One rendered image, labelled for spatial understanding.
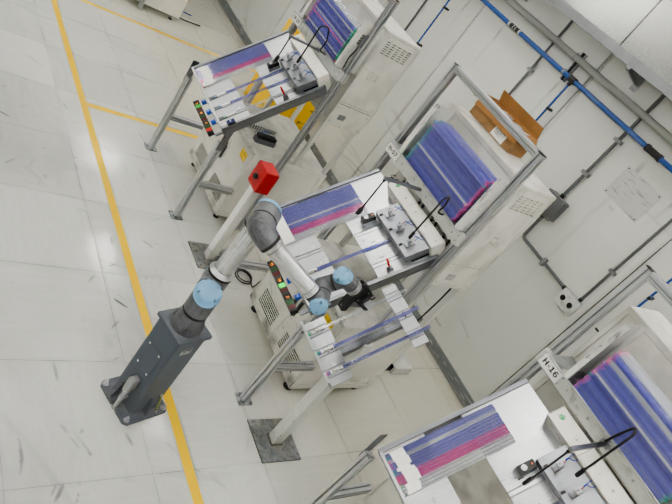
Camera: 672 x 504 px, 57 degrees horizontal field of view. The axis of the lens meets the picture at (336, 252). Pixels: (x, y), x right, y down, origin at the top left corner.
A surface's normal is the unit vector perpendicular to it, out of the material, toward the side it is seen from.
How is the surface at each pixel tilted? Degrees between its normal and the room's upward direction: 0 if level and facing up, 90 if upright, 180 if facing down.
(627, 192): 90
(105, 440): 0
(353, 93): 90
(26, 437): 0
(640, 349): 90
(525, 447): 45
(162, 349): 90
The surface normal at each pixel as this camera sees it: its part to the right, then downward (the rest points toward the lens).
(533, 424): -0.11, -0.58
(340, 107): 0.40, 0.72
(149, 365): -0.58, 0.07
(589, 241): -0.72, -0.14
